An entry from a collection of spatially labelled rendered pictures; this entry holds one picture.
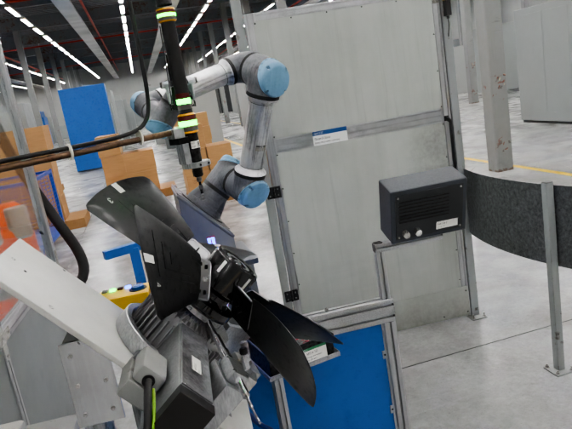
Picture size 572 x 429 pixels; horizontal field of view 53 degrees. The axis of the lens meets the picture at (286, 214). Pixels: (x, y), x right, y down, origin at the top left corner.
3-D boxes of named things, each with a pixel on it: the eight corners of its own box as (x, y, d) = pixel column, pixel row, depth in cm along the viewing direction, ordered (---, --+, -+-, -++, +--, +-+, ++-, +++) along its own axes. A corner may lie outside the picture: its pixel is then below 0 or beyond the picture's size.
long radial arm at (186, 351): (147, 360, 128) (180, 320, 127) (175, 379, 130) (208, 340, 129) (138, 433, 100) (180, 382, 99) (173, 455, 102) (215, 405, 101)
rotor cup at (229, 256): (189, 305, 127) (226, 259, 126) (174, 274, 139) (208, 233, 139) (236, 332, 135) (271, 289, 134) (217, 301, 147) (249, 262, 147)
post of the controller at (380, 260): (382, 300, 193) (374, 244, 189) (379, 297, 196) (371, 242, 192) (391, 298, 194) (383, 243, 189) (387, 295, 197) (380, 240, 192)
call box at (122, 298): (102, 334, 175) (94, 301, 173) (106, 322, 185) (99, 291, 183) (156, 323, 178) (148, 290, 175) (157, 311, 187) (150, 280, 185)
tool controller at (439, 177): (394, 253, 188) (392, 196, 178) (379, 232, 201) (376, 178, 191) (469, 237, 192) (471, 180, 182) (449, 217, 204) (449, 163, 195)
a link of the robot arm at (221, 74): (246, 40, 208) (122, 89, 187) (264, 47, 200) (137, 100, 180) (252, 70, 215) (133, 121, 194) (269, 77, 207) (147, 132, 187)
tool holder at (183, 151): (186, 171, 134) (178, 128, 132) (169, 171, 139) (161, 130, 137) (216, 163, 140) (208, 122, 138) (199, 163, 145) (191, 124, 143)
